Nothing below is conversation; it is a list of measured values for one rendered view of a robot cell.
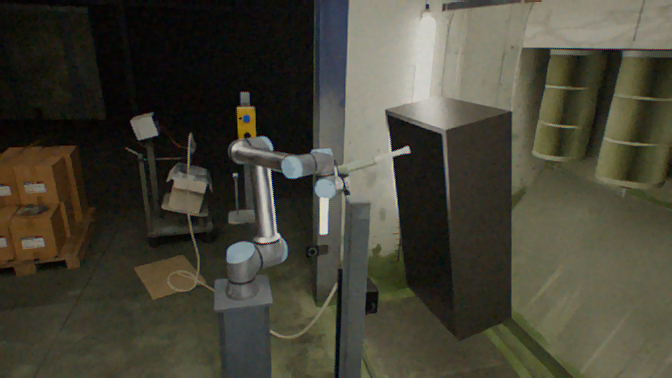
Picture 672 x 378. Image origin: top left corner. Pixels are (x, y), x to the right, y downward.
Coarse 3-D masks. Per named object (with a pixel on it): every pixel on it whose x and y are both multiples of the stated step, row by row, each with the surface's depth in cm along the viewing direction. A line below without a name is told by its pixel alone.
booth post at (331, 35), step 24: (336, 0) 260; (336, 24) 264; (336, 48) 269; (336, 72) 274; (336, 96) 280; (336, 120) 285; (336, 144) 291; (336, 216) 310; (336, 240) 316; (336, 264) 323
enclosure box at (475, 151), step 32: (416, 128) 245; (448, 128) 183; (480, 128) 188; (416, 160) 253; (448, 160) 187; (480, 160) 193; (416, 192) 260; (448, 192) 194; (480, 192) 200; (416, 224) 269; (448, 224) 203; (480, 224) 207; (416, 256) 277; (448, 256) 287; (480, 256) 214; (416, 288) 277; (448, 288) 271; (480, 288) 222; (448, 320) 245; (480, 320) 230
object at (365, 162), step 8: (392, 152) 206; (400, 152) 205; (408, 152) 204; (360, 160) 210; (368, 160) 208; (376, 160) 209; (344, 168) 213; (352, 168) 211; (360, 168) 211; (344, 192) 216
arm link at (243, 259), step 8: (232, 248) 229; (240, 248) 228; (248, 248) 228; (256, 248) 233; (232, 256) 223; (240, 256) 223; (248, 256) 225; (256, 256) 230; (232, 264) 224; (240, 264) 224; (248, 264) 226; (256, 264) 230; (232, 272) 226; (240, 272) 225; (248, 272) 228; (232, 280) 228; (240, 280) 227; (248, 280) 229
